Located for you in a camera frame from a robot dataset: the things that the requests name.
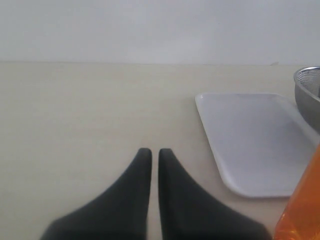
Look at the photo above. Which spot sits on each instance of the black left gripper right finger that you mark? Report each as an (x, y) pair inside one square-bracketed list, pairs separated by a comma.
[(188, 212)]

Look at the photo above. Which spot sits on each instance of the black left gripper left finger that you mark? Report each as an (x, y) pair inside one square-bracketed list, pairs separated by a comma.
[(119, 213)]

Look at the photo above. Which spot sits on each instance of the orange pump soap bottle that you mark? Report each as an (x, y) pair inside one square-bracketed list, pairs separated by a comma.
[(300, 219)]

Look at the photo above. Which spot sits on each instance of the large steel mesh colander bowl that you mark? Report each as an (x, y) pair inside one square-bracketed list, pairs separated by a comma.
[(307, 95)]

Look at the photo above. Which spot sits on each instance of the white rectangular plastic tray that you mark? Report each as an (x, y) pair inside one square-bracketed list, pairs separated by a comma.
[(260, 142)]

